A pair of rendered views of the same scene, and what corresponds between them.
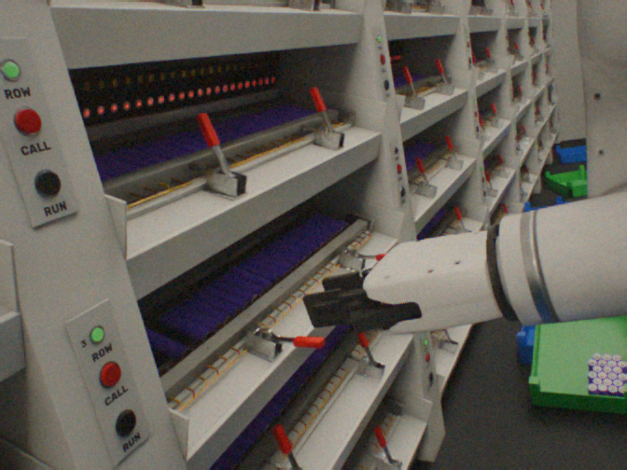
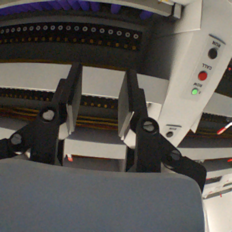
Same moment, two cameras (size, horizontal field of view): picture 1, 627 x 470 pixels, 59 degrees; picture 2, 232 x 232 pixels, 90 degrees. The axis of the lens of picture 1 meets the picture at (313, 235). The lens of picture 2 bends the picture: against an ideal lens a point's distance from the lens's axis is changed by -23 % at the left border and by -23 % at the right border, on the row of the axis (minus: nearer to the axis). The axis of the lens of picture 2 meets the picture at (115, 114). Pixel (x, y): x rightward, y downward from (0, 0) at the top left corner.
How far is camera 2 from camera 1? 51 cm
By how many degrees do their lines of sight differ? 87
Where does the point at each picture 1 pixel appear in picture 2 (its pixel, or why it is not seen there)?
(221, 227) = (87, 84)
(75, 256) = (178, 115)
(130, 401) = (205, 58)
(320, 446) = not seen: outside the picture
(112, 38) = (113, 151)
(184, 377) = (144, 5)
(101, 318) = (188, 95)
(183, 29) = (78, 149)
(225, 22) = not seen: hidden behind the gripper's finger
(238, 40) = not seen: hidden behind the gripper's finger
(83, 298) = (187, 103)
